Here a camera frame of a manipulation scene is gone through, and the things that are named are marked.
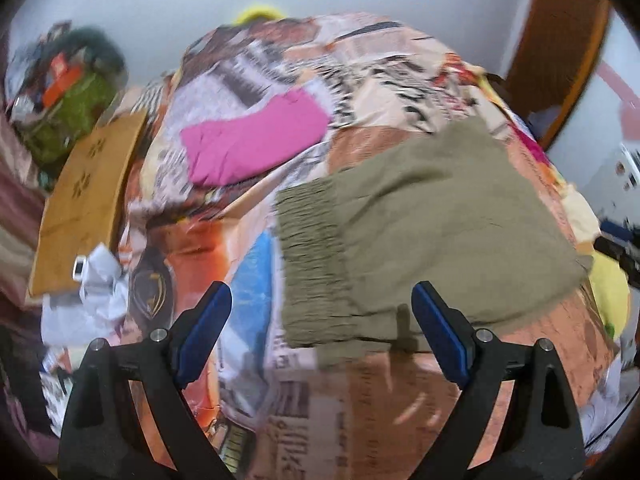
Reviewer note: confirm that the wooden door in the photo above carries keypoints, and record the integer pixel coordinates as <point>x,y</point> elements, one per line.
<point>560,40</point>

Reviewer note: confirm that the printed bed sheet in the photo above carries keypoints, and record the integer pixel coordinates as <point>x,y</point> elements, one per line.
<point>360,85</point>

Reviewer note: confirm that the yellow cloth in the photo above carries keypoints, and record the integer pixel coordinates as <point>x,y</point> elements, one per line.
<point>610,290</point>

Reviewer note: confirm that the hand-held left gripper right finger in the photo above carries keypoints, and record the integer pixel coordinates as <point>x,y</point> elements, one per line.
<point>440,327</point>

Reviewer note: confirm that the white crumpled cloth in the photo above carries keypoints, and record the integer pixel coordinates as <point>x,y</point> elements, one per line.
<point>95,300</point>

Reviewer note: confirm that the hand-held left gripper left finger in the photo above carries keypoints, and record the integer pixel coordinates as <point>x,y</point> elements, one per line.
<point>202,326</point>

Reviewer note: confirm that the pink folded garment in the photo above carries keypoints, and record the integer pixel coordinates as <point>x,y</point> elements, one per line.
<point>252,142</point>

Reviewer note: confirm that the olive green pants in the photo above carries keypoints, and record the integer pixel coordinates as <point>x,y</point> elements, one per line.
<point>425,220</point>

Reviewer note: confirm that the brown cardboard box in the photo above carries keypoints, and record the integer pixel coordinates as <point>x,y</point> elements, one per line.
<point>82,200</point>

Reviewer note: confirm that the yellow plush item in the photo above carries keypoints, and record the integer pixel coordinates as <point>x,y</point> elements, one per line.
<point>259,12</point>

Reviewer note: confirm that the green clutter pile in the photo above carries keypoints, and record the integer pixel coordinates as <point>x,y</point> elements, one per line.
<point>65,95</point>

